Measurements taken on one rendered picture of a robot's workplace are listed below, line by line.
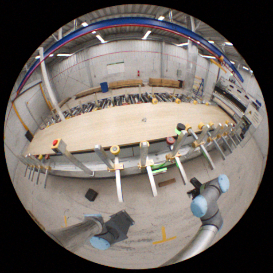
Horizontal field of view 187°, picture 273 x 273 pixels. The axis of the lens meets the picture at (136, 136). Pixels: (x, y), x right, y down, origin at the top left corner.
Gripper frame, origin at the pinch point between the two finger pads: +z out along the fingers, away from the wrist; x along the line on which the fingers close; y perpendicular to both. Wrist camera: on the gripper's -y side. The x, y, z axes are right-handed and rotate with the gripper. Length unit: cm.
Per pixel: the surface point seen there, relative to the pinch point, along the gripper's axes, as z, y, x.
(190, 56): -156, -328, 257
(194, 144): -13.8, -33.0, 16.5
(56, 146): -39, -31, -77
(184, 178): -3.4, -11.7, -0.8
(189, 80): -35, -321, 264
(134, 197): 83, -8, -45
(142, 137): -7, -56, -25
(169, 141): -8.1, -45.6, -2.9
